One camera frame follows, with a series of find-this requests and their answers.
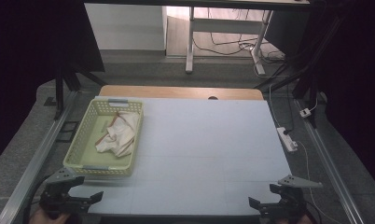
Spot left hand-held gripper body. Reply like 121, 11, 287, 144
39, 167, 93, 219

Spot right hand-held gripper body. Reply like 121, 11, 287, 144
258, 175, 324, 220

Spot pale green plastic basket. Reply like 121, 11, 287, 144
62, 98, 145, 178

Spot white cloth with brown trim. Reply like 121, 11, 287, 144
94, 110, 141, 159

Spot person's right hand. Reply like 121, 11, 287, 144
272, 214, 314, 224

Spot person's left hand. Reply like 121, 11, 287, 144
28, 207, 72, 224

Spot white power strip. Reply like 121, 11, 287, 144
276, 126, 299, 153

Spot pale blue table mat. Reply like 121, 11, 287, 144
67, 95, 293, 217

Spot small white adapter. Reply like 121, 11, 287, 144
299, 107, 313, 119

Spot black metal stand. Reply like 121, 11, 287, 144
53, 3, 109, 121
254, 3, 348, 129

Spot black curtain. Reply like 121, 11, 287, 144
0, 0, 105, 169
306, 0, 375, 195

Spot white cabinet panel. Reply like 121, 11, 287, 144
84, 3, 169, 52

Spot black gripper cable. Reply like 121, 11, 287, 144
21, 175, 51, 224
304, 201, 324, 224

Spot aluminium rail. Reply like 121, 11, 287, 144
0, 90, 81, 224
293, 98, 366, 224

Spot white power strip cable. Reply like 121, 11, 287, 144
296, 140, 345, 224

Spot black floor bracket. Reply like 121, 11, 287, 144
55, 120, 81, 144

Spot black cables under desk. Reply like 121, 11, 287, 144
193, 8, 289, 78

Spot white desk frame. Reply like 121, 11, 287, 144
185, 6, 274, 77

